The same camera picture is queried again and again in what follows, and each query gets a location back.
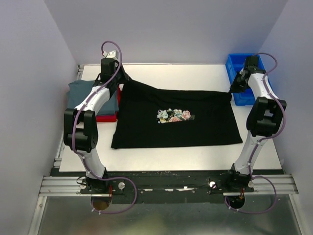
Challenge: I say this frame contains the black floral print t-shirt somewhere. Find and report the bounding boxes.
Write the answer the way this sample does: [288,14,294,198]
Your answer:
[111,80,243,149]

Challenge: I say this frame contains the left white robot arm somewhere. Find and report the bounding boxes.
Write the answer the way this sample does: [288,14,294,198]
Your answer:
[63,57,130,193]

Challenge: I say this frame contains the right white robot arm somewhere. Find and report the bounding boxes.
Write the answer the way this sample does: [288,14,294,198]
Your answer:
[225,52,287,192]

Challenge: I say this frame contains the blue plastic bin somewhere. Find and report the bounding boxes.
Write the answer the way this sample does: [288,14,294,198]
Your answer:
[224,52,274,106]

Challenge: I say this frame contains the folded teal t-shirt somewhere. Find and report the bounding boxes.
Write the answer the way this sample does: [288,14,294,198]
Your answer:
[67,80,119,116]

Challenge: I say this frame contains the folded red t-shirt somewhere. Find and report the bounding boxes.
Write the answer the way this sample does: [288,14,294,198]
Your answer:
[96,88,122,122]

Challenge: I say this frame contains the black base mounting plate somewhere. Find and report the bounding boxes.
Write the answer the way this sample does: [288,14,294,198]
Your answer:
[40,170,292,205]

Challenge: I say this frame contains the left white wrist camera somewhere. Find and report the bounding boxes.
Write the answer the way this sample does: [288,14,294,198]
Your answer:
[102,50,119,60]

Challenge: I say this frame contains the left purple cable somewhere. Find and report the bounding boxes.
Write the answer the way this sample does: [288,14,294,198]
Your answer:
[72,41,137,216]

